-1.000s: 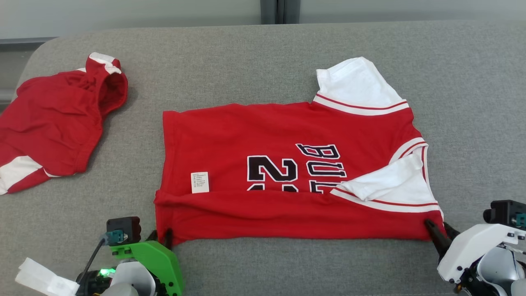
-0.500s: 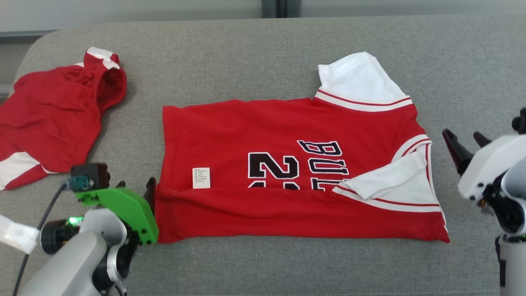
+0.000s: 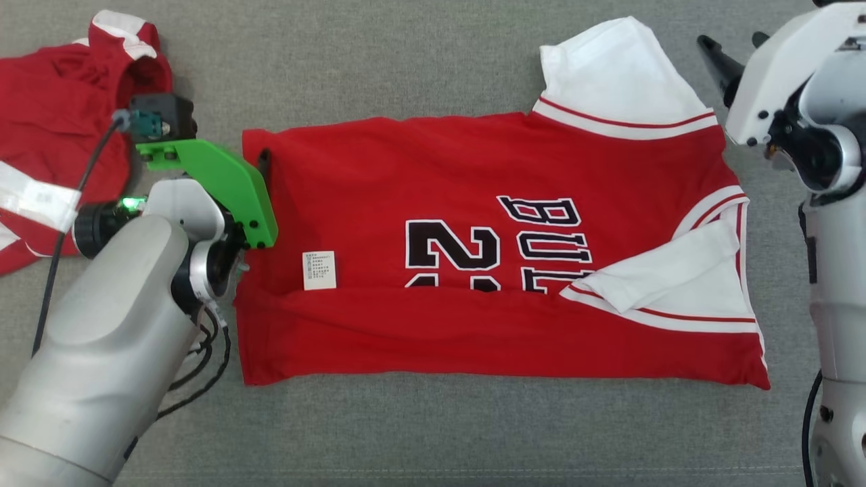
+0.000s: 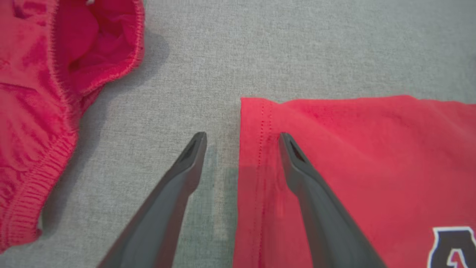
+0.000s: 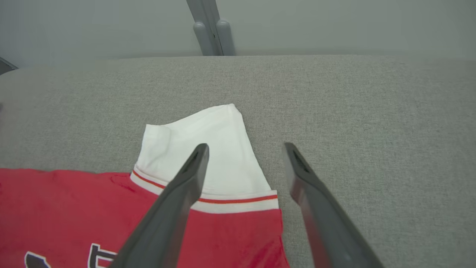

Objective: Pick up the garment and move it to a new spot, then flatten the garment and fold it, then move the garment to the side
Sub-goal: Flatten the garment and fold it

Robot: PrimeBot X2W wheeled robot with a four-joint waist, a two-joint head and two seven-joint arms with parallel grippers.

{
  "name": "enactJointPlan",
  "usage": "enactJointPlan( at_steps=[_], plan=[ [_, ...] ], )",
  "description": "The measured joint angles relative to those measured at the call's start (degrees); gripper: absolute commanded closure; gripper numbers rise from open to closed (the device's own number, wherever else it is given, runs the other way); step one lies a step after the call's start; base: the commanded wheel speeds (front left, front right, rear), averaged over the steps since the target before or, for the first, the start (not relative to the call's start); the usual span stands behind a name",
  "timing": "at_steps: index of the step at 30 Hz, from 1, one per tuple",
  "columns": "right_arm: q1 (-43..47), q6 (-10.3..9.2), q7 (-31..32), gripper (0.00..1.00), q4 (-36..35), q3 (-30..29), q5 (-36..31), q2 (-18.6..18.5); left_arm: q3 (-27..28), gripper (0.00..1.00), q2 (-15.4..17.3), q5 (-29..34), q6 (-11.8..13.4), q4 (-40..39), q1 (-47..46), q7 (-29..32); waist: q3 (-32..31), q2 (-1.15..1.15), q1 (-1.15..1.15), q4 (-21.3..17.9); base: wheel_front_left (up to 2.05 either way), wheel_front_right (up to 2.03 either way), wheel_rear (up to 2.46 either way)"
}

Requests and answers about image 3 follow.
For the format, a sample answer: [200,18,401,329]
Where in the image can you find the red white basketball shorts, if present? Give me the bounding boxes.
[0,9,174,277]

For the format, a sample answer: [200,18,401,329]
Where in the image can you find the black cable with teal plug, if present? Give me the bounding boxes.
[801,369,823,487]
[30,110,133,359]

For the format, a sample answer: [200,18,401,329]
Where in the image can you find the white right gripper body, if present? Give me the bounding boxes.
[724,2,866,147]

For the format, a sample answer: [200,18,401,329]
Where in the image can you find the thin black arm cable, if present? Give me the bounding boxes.
[154,301,233,421]

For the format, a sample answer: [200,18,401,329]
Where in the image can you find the red white basketball jersey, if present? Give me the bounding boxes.
[232,16,772,392]

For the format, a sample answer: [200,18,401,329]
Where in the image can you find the bright green left gripper body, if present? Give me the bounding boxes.
[134,138,279,250]

